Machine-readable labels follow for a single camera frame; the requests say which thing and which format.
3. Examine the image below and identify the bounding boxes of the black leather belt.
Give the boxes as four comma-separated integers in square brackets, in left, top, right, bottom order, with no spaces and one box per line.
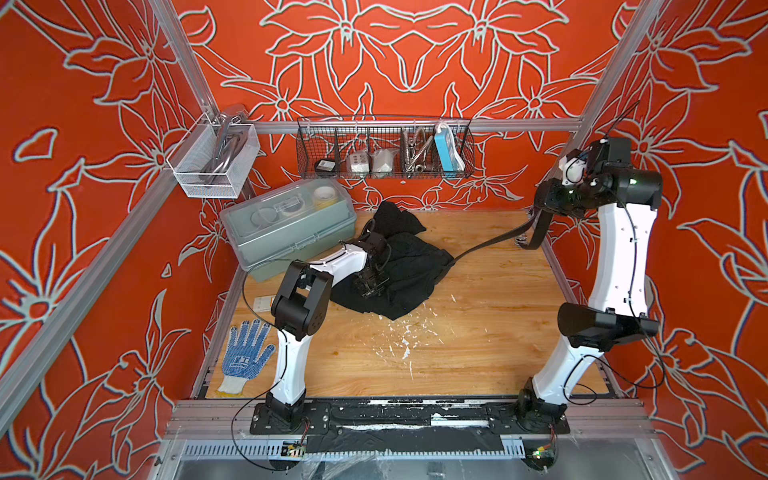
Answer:
[450,207,553,266]

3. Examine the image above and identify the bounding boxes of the black trousers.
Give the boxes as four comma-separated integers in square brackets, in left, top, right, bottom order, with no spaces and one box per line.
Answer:
[331,201,454,320]

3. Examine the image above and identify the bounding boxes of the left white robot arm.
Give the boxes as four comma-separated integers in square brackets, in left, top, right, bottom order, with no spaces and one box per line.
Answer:
[265,232,391,423]

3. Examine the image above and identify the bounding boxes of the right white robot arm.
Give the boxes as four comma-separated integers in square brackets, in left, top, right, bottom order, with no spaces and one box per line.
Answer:
[518,137,663,419]

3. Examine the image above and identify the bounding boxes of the grey plastic storage box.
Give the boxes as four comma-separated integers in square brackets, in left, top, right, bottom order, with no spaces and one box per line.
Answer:
[220,179,357,282]

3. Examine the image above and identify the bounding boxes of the white power adapter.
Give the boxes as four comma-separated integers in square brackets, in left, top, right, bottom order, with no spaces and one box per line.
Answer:
[346,150,370,174]

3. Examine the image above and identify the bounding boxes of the metal tongs in basket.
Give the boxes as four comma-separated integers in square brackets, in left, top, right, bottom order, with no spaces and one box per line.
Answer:
[401,127,433,178]

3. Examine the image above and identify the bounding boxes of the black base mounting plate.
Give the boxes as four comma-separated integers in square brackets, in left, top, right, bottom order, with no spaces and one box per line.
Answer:
[249,397,570,451]

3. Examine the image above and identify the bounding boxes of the blue white work glove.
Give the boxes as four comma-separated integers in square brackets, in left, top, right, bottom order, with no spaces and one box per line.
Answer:
[217,320,276,395]

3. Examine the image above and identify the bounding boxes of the metal utensils in white basket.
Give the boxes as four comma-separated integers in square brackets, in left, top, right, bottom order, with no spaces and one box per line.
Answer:
[200,110,246,185]

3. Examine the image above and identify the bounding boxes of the black wire wall basket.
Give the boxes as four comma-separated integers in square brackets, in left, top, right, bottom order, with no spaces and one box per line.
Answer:
[295,115,476,180]

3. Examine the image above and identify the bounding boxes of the white wire basket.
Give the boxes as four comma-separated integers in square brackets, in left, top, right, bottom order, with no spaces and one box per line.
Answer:
[166,115,261,199]

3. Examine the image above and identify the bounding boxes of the white perforated cable duct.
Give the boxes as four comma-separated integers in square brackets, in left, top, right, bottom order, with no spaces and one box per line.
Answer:
[179,438,526,462]

